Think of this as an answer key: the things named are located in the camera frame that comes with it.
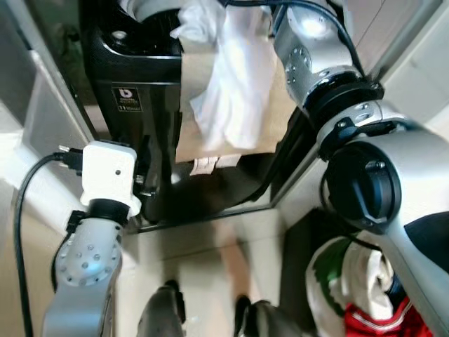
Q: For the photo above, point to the white garment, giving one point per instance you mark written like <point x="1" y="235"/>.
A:
<point x="231" y="91"/>

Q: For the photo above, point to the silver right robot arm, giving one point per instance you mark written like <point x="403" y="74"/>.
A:
<point x="414" y="182"/>

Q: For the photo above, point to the black washing machine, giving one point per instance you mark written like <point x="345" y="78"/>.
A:
<point x="140" y="63"/>

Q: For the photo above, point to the grey left robot leg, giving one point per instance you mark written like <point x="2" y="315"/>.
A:
<point x="161" y="316"/>

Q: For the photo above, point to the grey robot leg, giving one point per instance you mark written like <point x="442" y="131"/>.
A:
<point x="266" y="323"/>
<point x="161" y="316"/>

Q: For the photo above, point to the grey right robot leg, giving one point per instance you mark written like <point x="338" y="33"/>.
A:
<point x="266" y="323"/>

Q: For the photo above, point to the red garment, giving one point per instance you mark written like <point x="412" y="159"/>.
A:
<point x="379" y="324"/>

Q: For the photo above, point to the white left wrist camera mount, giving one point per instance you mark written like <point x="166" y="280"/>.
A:
<point x="109" y="175"/>

